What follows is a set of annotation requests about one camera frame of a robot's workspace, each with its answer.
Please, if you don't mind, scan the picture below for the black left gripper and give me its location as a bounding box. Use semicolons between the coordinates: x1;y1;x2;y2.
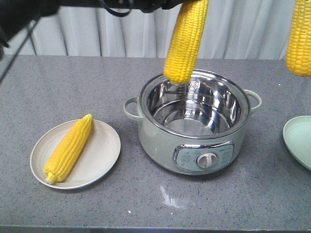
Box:
136;0;188;13

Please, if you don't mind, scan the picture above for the yellow corn cob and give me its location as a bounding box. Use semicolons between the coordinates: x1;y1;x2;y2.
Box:
43;114;93;185
163;0;209;84

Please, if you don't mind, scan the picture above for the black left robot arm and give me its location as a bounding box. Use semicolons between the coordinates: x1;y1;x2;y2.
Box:
0;0;179;57

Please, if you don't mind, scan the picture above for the grey pleated curtain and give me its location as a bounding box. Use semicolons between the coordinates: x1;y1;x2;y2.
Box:
0;0;295;59

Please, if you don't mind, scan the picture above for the green electric cooking pot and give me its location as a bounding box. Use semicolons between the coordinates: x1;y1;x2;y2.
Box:
125;69;262;175

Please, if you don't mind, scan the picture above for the cream white plate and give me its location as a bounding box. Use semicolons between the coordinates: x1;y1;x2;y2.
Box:
30;120;121;190

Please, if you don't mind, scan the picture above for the light green plate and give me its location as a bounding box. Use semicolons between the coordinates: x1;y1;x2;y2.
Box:
282;116;311;171

